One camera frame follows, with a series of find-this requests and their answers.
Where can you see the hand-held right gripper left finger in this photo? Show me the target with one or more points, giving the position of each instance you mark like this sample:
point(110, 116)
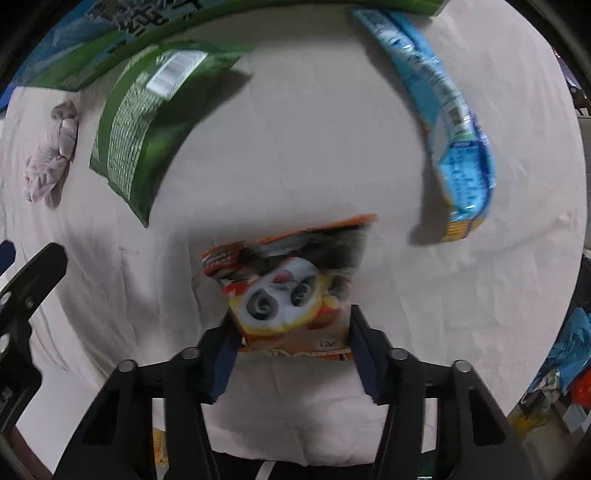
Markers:
point(221, 364)

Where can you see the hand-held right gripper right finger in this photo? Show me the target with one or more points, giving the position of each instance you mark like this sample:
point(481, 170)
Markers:
point(365, 364)

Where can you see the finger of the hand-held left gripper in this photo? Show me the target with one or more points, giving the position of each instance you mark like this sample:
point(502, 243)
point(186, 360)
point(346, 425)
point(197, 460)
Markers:
point(37, 272)

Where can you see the orange panda snack bag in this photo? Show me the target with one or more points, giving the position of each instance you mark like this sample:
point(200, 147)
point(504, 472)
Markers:
point(291, 286)

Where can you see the crumpled pink cloth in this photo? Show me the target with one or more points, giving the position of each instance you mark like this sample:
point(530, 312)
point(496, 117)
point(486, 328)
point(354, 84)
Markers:
point(50, 152)

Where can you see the green snack bag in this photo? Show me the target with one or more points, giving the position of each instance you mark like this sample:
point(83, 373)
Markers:
point(138, 124)

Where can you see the white bed sheet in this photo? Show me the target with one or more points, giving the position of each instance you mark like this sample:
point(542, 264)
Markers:
point(295, 184)

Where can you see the large green blue bag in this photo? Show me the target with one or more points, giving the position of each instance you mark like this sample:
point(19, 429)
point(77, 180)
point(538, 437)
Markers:
point(138, 37)

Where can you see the blue snack bag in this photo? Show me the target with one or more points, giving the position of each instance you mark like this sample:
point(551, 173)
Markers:
point(443, 120)

